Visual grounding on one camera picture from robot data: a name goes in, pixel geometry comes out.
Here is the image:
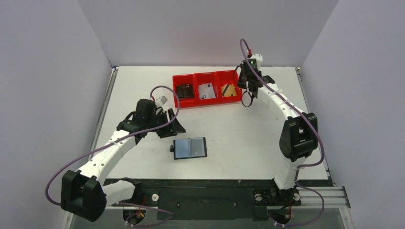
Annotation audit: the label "middle red bin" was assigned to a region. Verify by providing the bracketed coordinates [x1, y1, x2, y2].
[194, 72, 218, 106]

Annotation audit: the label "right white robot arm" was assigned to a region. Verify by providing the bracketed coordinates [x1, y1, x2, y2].
[237, 59, 318, 204]

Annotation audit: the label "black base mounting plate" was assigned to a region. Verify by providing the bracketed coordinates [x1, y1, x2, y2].
[118, 179, 301, 221]

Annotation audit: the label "black card holders in bin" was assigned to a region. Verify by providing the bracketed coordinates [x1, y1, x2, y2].
[175, 83, 194, 99]

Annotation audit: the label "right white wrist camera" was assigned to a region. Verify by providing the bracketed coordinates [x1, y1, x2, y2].
[248, 53, 263, 70]

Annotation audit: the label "gold cards in bin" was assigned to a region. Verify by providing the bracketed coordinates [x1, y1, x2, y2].
[221, 83, 237, 97]

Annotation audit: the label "white cards in bin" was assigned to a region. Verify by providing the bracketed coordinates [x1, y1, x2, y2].
[198, 83, 216, 100]

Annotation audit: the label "right red bin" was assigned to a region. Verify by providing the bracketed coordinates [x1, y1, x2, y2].
[215, 70, 242, 104]

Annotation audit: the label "black leather card holder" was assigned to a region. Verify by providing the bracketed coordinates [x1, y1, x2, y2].
[170, 137, 208, 160]

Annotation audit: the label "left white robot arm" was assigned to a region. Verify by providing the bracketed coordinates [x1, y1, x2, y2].
[60, 99, 186, 222]

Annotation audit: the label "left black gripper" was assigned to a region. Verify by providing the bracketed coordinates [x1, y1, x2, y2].
[146, 109, 185, 138]

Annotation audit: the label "aluminium rail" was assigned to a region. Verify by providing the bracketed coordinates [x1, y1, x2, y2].
[298, 187, 351, 209]

